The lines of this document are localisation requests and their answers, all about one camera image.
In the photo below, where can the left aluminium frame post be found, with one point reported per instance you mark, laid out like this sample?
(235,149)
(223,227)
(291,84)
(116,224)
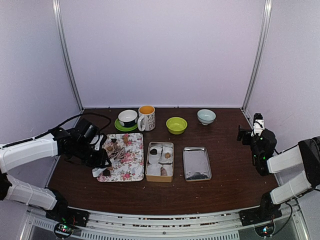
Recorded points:
(65,53)

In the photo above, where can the tan tin box base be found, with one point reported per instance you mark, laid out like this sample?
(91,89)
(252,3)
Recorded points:
(158,168)

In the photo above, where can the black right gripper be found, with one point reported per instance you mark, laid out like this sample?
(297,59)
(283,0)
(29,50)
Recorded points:
(240,134)

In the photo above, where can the tan crown shaped chocolate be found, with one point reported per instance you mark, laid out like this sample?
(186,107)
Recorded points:
(167,155)

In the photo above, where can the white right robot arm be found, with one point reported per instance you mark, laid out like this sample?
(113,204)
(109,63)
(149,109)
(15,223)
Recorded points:
(303,158)

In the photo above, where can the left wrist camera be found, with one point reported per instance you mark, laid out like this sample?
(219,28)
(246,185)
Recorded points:
(98,141)

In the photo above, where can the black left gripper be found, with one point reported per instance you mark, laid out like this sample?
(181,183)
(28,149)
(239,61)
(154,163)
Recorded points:
(100,161)

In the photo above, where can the floral rectangular tray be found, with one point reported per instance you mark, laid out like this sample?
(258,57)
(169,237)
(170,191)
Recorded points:
(131,167)

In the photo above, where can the green saucer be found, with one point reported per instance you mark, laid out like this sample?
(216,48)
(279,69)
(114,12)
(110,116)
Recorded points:
(121,128)

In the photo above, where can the right aluminium frame post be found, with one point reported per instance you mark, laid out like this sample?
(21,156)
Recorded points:
(264,30)

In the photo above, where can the bear print tin lid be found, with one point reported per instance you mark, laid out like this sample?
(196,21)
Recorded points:
(196,164)

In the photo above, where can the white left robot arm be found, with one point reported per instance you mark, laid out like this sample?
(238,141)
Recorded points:
(17,154)

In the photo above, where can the aluminium frame post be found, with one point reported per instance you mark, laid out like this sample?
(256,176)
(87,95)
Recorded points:
(264,30)
(65,53)

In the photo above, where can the silver metal tongs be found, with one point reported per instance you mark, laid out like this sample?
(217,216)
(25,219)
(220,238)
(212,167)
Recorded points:
(117,154)

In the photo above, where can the dark cup white interior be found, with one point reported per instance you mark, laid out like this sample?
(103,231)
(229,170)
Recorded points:
(128,117)

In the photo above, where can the lime green bowl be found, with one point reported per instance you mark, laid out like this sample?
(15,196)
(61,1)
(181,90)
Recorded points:
(176,125)

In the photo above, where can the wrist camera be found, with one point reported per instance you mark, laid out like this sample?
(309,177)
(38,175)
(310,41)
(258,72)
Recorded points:
(98,141)
(258,124)

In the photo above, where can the white mug orange interior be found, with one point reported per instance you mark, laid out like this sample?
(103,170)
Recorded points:
(147,118)

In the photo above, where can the dark strawberry shaped chocolate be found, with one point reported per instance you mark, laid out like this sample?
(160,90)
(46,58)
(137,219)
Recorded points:
(153,151)

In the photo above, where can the front aluminium rail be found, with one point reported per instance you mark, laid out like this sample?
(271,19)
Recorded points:
(225,225)

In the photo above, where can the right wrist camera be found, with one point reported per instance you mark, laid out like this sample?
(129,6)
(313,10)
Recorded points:
(258,124)

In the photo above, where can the tan round chocolate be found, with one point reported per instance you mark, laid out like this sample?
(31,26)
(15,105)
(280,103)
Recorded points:
(125,138)

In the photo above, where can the light blue ceramic bowl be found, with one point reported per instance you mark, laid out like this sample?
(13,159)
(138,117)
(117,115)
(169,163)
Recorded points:
(206,116)

